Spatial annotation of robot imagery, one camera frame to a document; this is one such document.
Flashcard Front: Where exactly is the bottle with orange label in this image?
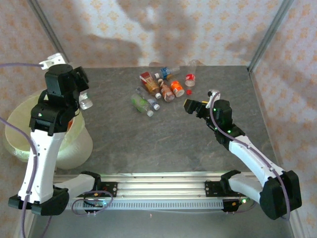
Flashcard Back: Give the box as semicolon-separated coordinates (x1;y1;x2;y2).
170;80;186;97

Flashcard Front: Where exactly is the clear bottle red cola label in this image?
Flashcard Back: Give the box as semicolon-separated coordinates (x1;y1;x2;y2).
185;59;200;87

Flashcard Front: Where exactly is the brown coffee drink bottle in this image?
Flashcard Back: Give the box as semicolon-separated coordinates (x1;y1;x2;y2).
158;78;175;102

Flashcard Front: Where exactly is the clear bottle white logo cap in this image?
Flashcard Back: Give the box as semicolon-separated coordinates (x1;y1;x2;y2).
135;86;161;111

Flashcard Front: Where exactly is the tea bottle red yellow label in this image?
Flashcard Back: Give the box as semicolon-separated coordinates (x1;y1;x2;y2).
139;71;162;99

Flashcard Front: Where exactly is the clear bottle green label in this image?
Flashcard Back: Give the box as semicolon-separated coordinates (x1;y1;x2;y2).
130;93;155;118

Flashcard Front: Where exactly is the white plastic waste bin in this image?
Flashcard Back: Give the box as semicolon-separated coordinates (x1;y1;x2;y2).
3;90;94;171

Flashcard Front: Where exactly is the black controller board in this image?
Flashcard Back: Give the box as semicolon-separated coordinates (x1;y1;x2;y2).
222;196;256;213
84;198;109;208

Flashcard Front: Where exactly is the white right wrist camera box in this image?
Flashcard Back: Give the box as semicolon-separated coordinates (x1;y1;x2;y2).
207;89;220;110

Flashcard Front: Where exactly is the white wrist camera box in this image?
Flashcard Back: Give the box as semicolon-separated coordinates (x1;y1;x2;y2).
207;89;220;110
40;53;65;70

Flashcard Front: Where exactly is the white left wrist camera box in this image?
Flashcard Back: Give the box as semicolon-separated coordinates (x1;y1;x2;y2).
40;53;65;70

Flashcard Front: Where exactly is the aluminium side rail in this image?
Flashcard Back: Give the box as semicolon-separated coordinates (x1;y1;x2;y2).
248;70;284;167

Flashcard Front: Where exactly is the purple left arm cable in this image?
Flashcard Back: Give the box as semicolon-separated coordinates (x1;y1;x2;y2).
0;62;113;238

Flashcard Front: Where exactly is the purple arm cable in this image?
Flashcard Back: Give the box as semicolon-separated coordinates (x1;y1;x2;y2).
209;91;292;221
0;62;113;238

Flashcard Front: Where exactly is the aluminium frame post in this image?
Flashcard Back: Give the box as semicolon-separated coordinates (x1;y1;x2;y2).
26;0;70;64
247;0;295;72

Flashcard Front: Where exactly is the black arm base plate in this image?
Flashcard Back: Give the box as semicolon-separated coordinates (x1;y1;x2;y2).
98;181;118;198
205;180;225;198

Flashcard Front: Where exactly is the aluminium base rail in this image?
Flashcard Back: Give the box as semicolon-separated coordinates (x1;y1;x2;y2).
53;172;297;200

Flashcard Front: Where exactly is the grey slotted cable duct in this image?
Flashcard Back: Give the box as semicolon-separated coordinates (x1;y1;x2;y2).
66;200;225;210

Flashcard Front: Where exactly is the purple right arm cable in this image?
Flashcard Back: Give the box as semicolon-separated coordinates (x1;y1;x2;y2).
209;91;292;221

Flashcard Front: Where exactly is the aluminium frame leg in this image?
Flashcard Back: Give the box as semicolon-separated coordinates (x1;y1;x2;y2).
284;210;307;238
14;210;38;238

